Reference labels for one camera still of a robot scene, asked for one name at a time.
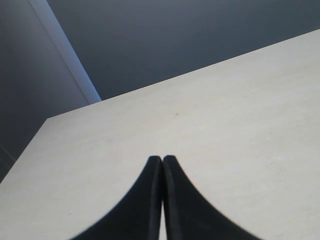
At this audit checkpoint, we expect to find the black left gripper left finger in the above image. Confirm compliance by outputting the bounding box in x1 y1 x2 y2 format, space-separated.
74 156 163 240

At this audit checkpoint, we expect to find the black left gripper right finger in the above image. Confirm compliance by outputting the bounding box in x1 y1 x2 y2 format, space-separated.
163 155 258 240

